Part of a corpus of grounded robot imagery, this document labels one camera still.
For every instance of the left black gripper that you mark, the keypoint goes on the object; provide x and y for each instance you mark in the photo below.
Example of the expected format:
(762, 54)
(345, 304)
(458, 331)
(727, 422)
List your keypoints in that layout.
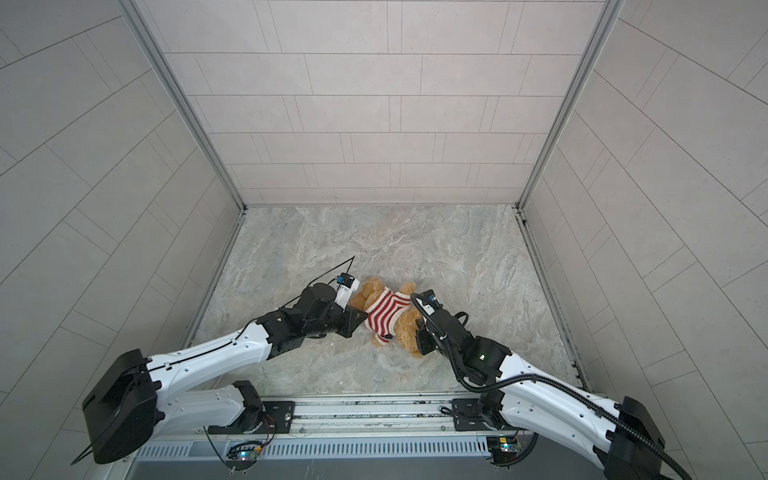
(349, 320)

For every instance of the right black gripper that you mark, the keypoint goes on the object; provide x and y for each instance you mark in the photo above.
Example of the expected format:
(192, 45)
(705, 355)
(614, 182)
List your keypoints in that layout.
(421, 340)

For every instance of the brown plush teddy bear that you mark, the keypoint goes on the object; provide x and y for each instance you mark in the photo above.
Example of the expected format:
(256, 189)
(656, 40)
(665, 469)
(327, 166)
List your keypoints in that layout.
(406, 326)

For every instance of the red white striped knit sweater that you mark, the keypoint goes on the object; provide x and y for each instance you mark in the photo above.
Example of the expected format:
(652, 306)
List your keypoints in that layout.
(383, 314)

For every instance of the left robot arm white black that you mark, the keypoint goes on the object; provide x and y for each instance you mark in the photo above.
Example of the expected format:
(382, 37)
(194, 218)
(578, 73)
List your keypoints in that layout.
(167, 376)

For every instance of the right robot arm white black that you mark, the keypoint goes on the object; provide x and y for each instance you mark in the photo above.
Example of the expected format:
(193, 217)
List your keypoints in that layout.
(619, 437)

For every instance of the right green circuit board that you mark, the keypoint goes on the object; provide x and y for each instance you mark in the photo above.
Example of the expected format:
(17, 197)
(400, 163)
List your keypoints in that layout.
(503, 450)

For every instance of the green circuit board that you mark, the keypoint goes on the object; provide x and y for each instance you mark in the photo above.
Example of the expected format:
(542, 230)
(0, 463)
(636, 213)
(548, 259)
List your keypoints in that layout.
(245, 455)
(503, 450)

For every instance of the left green circuit board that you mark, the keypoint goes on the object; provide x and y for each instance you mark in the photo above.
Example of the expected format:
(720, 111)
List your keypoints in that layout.
(245, 455)

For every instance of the white ventilation grille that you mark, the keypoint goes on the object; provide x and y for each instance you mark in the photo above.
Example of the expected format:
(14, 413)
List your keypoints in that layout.
(323, 448)

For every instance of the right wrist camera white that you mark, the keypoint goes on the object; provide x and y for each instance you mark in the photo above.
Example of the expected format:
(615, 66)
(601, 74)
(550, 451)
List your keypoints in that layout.
(426, 303)

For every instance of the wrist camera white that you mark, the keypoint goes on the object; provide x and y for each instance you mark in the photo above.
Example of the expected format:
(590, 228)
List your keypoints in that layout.
(426, 303)
(347, 285)

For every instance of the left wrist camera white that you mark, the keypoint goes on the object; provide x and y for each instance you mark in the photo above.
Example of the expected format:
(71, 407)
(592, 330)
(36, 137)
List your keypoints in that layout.
(347, 285)

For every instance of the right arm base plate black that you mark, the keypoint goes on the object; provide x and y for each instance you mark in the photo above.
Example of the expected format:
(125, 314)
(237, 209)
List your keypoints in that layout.
(476, 414)

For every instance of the aluminium mounting rail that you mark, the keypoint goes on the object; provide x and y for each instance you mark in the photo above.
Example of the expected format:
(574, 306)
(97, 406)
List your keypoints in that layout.
(372, 414)

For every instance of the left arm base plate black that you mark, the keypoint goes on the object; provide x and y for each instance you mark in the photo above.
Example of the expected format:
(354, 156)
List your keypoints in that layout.
(273, 417)

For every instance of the left aluminium corner post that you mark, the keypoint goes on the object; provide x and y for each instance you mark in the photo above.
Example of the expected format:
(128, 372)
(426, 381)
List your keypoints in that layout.
(146, 41)

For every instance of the aluminium corner post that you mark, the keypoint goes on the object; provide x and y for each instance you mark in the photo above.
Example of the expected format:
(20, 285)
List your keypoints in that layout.
(605, 22)
(146, 41)

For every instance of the right aluminium corner post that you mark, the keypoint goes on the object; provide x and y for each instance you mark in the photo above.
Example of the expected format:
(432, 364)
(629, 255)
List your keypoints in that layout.
(605, 22)

